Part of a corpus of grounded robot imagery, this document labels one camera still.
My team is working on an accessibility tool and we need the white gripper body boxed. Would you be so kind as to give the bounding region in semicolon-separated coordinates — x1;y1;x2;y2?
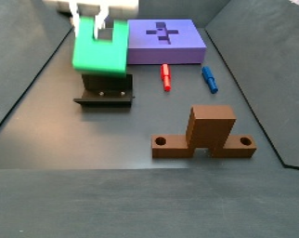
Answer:
44;0;138;20

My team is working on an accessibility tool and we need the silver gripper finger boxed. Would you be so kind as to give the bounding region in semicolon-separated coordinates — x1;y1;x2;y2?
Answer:
69;2;80;37
94;7;109;38

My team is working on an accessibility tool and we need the green U-shaped block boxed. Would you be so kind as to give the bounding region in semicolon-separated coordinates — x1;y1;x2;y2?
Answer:
72;17;129;76

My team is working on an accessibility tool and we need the purple board with cross slot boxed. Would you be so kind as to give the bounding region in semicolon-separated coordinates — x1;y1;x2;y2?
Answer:
128;20;206;65

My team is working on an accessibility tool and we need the black fixture stand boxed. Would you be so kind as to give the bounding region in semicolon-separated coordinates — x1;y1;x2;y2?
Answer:
74;74;133;107

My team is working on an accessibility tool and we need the red peg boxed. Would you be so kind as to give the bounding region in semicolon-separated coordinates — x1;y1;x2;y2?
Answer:
161;63;170;92

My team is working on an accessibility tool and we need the blue peg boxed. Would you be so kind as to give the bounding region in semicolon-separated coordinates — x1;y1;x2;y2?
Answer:
202;66;218;94

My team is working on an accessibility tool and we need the brown T-shaped block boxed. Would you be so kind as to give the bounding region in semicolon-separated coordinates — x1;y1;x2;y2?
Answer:
150;105;256;158

